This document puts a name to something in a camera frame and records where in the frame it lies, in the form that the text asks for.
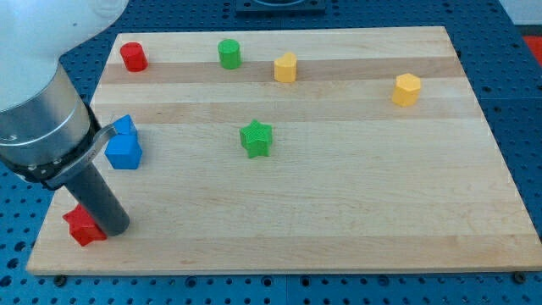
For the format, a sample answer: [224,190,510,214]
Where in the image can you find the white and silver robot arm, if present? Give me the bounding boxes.
[1,0,128,190]

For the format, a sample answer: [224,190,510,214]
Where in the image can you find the green star block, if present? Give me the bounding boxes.
[240,119,273,158]

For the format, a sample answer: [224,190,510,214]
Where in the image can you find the wooden board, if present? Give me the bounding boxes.
[27,26,541,275]

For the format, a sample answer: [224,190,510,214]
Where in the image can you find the yellow heart block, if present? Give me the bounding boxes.
[274,52,297,83]

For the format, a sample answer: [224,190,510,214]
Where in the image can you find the green cylinder block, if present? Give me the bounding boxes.
[218,39,242,69]

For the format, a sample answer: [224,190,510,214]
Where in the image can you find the blue cube block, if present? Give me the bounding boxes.
[105,135,142,169]

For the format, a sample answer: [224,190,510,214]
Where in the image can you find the yellow hexagon block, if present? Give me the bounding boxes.
[391,73,422,107]

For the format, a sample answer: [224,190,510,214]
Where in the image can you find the red cylinder block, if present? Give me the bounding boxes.
[120,42,148,72]

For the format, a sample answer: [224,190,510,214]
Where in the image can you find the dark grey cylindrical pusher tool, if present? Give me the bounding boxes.
[64,164,130,236]

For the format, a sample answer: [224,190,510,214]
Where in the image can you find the red star block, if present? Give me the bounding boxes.
[63,204,107,247]

